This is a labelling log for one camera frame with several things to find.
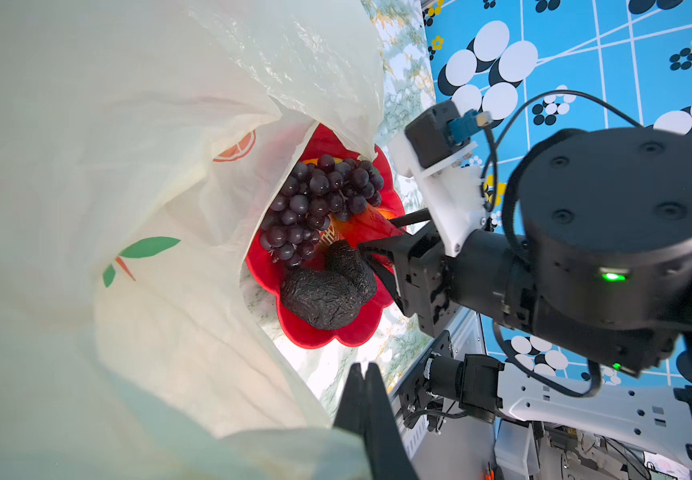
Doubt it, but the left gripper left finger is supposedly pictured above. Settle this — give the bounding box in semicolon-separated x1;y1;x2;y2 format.
333;363;375;477

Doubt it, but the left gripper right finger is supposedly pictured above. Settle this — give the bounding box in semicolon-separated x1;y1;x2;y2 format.
365;363;418;480

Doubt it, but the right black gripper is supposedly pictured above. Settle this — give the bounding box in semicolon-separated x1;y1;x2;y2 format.
358;208;461;338

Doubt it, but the translucent cream plastic bag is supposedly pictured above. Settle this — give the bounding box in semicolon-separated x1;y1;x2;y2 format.
0;1;384;479

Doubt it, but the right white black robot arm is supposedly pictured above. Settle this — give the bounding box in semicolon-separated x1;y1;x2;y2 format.
358;101;692;470

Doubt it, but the red orange pepper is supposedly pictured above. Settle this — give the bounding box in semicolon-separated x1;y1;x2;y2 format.
321;205;405;248

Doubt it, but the purple grape bunch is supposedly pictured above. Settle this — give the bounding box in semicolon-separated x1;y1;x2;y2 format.
259;154;385;269

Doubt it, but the red flower-shaped plate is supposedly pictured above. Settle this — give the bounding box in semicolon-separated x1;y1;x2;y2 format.
246;125;404;349

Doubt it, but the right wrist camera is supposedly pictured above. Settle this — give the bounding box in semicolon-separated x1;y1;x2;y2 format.
388;100;493;180

